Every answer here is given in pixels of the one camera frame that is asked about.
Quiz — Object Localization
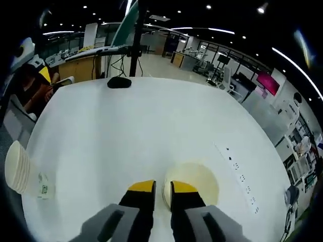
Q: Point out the grey bag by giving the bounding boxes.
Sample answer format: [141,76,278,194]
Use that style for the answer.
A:
[284,185,300,205]

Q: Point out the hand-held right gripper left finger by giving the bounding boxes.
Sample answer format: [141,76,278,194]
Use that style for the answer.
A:
[68,179,157,242]

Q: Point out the stack of paper cups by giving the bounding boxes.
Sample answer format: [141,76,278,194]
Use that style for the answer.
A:
[4,140,56,200]

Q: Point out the black tripod pole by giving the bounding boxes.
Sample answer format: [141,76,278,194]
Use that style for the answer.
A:
[128,0,148,78]

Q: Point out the silver laptop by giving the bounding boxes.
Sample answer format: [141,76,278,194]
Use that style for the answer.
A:
[65,0,141,63]

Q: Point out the small wooden cabinet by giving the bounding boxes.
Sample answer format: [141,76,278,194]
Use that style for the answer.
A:
[171,50,189,70]

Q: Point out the black laptop cables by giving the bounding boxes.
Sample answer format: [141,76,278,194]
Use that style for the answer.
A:
[110,53,143,78]

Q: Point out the black round stand base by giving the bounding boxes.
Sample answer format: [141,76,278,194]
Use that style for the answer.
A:
[106,77,132,89]

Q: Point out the long ceiling light strip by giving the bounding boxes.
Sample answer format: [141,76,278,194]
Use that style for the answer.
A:
[272,46,323,100]

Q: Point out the black table cable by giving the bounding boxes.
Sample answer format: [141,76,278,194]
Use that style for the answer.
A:
[284,204,300,235]

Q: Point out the white power strip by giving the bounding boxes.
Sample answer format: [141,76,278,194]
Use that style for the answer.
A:
[213,142,260,215]

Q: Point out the white printed paper cup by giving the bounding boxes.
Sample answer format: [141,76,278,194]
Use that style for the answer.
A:
[161,162,220,210]

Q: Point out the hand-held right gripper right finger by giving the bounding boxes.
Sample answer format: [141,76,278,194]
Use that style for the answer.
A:
[169,180,250,242]

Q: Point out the white office chair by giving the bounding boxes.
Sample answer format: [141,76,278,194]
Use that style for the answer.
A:
[222,67,237,93]

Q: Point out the pink monitor screen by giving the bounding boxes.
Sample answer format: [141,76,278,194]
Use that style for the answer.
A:
[256,71,281,96]

